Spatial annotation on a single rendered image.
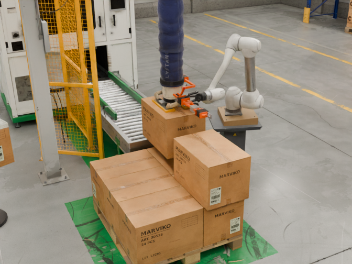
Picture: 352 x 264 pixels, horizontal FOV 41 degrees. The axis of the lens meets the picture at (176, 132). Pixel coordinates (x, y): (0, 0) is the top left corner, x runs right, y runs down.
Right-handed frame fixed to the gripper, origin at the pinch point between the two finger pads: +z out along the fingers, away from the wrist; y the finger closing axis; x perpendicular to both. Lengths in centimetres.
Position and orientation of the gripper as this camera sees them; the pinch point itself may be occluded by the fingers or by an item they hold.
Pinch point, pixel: (184, 100)
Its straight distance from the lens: 419.5
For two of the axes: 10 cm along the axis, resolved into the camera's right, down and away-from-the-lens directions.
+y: 0.2, 9.0, 4.3
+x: -4.5, -3.7, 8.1
